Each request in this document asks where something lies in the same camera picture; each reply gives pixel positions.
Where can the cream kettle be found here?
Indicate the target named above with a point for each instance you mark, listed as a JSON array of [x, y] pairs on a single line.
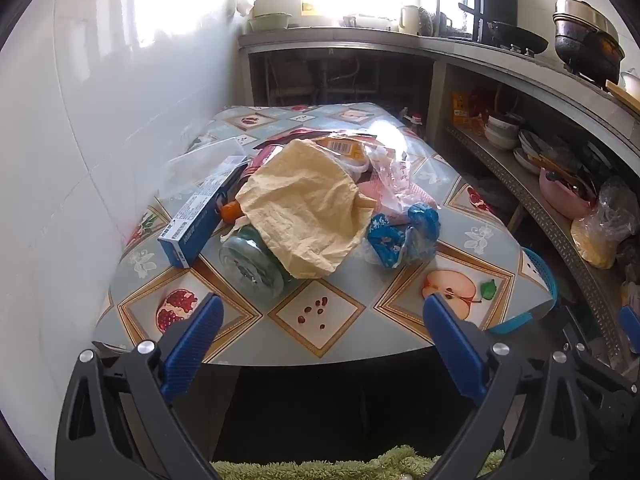
[[409, 20]]

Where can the clear plastic bag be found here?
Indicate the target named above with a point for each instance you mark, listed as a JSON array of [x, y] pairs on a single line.
[[200, 165], [395, 185]]

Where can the blue snack wrapper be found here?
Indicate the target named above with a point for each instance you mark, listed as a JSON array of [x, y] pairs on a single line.
[[385, 240]]

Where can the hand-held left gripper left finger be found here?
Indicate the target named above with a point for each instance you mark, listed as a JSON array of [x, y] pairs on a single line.
[[192, 345]]

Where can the grey kitchen counter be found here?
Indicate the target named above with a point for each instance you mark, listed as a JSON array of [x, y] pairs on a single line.
[[375, 37]]

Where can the green label plastic bottle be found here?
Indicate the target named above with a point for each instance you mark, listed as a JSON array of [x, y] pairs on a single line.
[[250, 265]]

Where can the red snack pouch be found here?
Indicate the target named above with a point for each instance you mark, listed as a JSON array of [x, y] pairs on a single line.
[[264, 156]]

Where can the black cooking pot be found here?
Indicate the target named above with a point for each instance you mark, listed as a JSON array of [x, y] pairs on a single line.
[[585, 45]]

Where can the tangerine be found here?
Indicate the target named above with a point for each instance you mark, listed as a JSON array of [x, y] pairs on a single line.
[[231, 211]]

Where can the stack of white plates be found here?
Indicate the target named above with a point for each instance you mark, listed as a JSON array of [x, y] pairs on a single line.
[[530, 155]]

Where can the fruit print tablecloth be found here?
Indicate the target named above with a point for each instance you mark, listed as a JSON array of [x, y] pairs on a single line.
[[400, 270]]

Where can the stack of white bowls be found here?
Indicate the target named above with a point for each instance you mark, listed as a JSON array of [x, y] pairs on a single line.
[[500, 132]]

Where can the pink basin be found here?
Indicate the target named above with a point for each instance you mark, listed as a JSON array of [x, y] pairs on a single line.
[[560, 197]]

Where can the black wok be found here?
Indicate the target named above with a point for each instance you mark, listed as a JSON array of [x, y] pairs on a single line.
[[520, 37]]

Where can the yellow cloth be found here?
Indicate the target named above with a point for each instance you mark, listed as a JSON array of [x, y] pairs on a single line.
[[300, 200]]

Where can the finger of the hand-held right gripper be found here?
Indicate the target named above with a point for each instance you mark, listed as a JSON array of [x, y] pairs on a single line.
[[630, 325], [610, 385]]

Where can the clear bag of yellow grains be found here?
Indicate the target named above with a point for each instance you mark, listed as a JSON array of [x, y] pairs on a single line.
[[595, 240]]

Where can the green basin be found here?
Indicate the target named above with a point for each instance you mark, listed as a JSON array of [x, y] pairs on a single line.
[[270, 22]]

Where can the blue plastic basket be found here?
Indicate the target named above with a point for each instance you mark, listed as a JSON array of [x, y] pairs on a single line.
[[540, 270]]

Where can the orange cardboard box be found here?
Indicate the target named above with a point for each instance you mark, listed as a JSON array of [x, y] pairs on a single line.
[[345, 147]]

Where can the wooden cutting board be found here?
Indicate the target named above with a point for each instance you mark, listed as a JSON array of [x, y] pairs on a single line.
[[625, 94]]

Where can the drain pipes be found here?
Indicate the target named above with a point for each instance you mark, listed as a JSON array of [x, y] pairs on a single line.
[[325, 75]]

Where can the blue toothpaste box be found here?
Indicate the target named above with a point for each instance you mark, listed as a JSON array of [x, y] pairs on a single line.
[[195, 220]]

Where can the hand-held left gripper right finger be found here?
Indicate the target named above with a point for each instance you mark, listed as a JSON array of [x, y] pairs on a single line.
[[455, 350]]

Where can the green fuzzy garment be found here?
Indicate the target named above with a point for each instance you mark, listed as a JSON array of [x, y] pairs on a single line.
[[325, 467]]

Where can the cooking oil bottle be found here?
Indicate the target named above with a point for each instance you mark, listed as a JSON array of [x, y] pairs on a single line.
[[415, 125]]

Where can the orange packet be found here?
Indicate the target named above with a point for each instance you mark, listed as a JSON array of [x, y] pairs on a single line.
[[462, 110]]

